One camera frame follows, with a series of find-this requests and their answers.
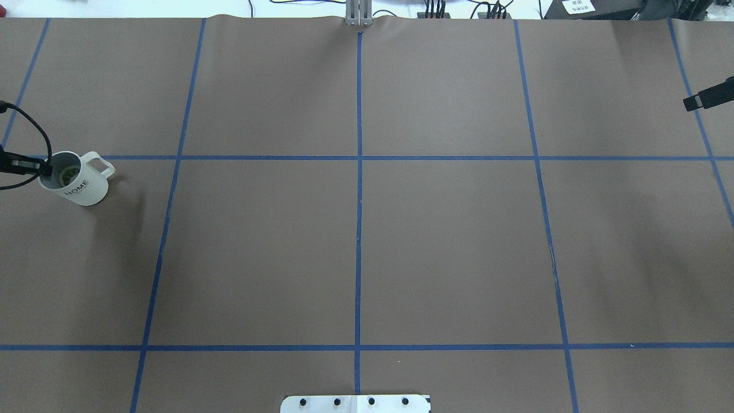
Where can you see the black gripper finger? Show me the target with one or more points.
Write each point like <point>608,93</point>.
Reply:
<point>17,164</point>
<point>710,97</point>

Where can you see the white HOME mug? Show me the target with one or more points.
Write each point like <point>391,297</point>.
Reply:
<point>90,186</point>

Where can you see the black box device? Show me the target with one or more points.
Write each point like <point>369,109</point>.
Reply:
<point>591,10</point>

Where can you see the brown paper table mat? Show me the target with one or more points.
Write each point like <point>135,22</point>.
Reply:
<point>503,215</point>

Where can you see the aluminium extrusion post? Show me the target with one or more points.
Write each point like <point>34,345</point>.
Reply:
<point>358,13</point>

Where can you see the white pedestal base column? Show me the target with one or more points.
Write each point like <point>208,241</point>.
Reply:
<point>357,403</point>

